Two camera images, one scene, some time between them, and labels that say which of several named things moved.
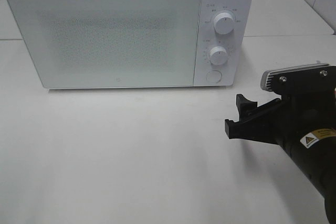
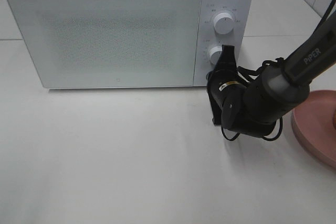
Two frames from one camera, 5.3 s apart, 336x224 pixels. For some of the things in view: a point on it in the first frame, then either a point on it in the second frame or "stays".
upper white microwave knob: x=223 y=23 stays
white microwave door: x=132 y=34 stays
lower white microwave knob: x=218 y=55 stays
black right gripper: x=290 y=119 -> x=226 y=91
